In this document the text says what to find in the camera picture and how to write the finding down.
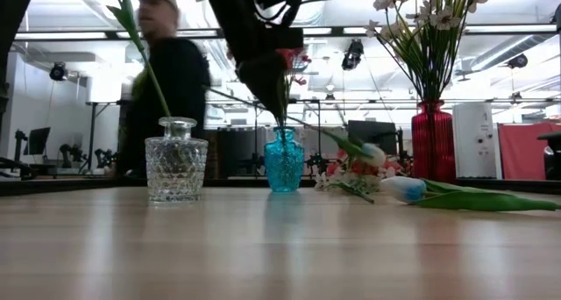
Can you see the black ceiling spotlight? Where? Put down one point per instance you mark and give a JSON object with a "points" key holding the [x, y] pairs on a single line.
{"points": [[518, 61], [350, 56], [58, 72]]}

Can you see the clear glass vase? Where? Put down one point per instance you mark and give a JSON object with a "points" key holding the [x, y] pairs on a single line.
{"points": [[175, 168]]}

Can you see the red fabric partition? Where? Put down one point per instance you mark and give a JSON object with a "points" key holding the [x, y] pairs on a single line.
{"points": [[521, 151]]}

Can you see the white tower appliance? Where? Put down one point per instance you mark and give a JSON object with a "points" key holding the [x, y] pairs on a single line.
{"points": [[475, 142]]}

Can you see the black computer monitor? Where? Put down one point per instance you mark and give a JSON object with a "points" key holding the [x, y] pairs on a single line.
{"points": [[385, 133], [37, 141]]}

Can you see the blue glass vase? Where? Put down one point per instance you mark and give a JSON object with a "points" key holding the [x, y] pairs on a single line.
{"points": [[284, 164]]}

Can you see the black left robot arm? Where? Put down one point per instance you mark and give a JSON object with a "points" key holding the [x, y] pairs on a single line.
{"points": [[13, 28]]}

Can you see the person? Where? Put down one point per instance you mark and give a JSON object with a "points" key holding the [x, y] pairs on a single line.
{"points": [[175, 94]]}

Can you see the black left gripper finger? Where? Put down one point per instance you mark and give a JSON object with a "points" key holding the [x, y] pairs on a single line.
{"points": [[263, 85]]}

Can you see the black metal rack frame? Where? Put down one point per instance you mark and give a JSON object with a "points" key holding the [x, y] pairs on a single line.
{"points": [[101, 102]]}

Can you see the black background robot arm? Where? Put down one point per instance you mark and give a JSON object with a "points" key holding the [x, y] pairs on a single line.
{"points": [[317, 164], [70, 153], [104, 157]]}

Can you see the white LED light bar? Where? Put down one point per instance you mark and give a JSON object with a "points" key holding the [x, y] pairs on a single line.
{"points": [[57, 36], [517, 28]]}

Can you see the red ribbed glass vase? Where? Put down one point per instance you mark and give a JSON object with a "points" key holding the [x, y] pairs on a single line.
{"points": [[431, 142]]}

